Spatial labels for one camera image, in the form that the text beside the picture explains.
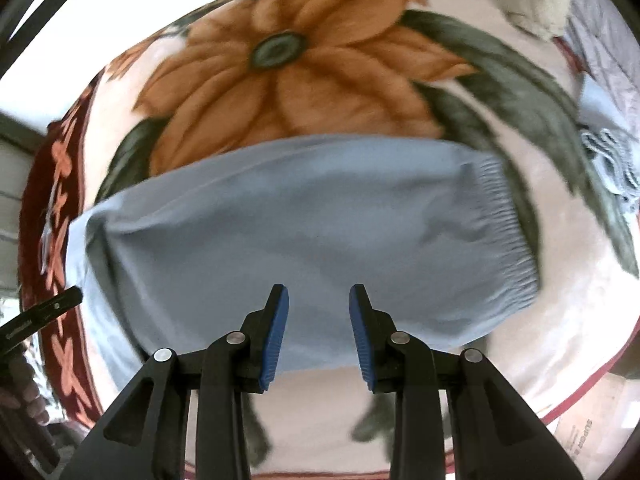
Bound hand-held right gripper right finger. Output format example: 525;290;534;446
349;284;583;480

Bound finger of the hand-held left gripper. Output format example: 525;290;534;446
0;286;83;356

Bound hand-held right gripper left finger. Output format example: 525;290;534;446
60;284;290;480

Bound light blue pants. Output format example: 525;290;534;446
67;134;543;391

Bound person's left hand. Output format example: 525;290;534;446
7;355;52;427

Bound floral printed blanket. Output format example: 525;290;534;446
17;0;640;476

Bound cardboard box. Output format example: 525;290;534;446
550;375;640;466

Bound light blue fringed scarf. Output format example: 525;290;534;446
575;75;640;216

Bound grey quilt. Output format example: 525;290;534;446
555;0;640;126

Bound black window frame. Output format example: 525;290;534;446
0;0;103;48

